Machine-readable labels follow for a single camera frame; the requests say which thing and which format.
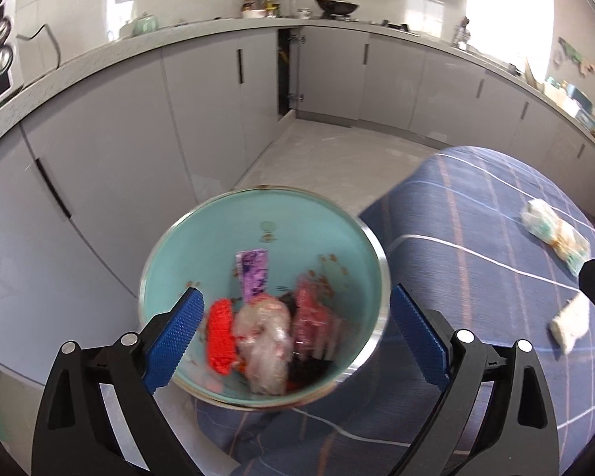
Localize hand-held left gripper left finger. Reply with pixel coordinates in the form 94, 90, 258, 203
32, 286, 205, 476

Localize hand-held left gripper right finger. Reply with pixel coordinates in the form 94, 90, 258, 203
389, 282, 562, 476

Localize red foam net sleeve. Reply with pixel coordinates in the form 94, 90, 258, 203
205, 298, 240, 376

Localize white tissue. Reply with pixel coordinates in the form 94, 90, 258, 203
548, 292, 592, 355

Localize green-white packaged snack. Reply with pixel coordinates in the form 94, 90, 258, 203
520, 198, 592, 276

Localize clear plastic bag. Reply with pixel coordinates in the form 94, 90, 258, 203
233, 295, 294, 395

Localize purple snack wrapper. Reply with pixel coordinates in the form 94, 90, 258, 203
235, 249, 271, 304

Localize red blue snack wrapper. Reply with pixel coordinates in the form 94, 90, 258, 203
292, 278, 348, 360

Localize teal round bin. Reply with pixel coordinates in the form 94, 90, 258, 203
138, 186, 390, 410

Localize blue plaid tablecloth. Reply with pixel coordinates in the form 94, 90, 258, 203
196, 146, 595, 476

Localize grey kitchen counter cabinets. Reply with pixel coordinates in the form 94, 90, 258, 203
0, 15, 595, 397

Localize bright window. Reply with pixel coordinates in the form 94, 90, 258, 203
466, 0, 556, 73

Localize pale green kettle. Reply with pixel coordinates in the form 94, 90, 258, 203
130, 12, 160, 36

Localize gas stove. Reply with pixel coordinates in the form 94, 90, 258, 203
347, 14, 412, 31

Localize black wok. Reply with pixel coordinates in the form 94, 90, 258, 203
312, 0, 360, 17

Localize wall decoration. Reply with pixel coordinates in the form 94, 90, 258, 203
558, 37, 595, 77

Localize black power cable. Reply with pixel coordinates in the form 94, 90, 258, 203
15, 24, 63, 67

